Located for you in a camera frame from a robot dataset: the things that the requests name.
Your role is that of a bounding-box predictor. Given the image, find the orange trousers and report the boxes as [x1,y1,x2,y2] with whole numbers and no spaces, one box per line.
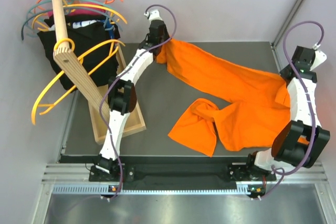
[156,39,290,156]

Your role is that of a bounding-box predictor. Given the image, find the yellow hanger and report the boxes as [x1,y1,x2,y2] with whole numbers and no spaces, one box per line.
[31,37,127,125]
[25,0,127,31]

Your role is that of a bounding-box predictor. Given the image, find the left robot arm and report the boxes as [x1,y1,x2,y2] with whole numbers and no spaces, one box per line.
[96,9,171,180]

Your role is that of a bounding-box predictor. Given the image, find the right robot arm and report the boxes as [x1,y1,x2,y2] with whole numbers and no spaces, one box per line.
[245,46,330,180]

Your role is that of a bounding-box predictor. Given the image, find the teal hanger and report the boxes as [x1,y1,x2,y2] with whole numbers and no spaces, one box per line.
[20,0,116,41]

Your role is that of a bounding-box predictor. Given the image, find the blue hanging garment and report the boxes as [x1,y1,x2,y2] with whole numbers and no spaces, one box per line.
[103,18,115,39]

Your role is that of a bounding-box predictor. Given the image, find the black hanging garment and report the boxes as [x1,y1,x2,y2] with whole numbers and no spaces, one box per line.
[37,16,120,87]

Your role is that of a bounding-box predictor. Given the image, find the pink hanging garment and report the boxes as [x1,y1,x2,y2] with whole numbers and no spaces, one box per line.
[46,3,108,18]

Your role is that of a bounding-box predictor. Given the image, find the corner aluminium profile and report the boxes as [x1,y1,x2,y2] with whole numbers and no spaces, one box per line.
[270,0,305,49]

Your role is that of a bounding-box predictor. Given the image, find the wooden rack pole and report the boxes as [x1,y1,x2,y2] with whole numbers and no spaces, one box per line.
[52,0,109,120]

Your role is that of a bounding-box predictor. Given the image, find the wooden rack base tray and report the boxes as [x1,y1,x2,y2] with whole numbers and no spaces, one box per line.
[88,48,146,145]

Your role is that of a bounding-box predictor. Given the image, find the aluminium frame rail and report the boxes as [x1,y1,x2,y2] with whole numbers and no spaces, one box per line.
[32,158,335,223]

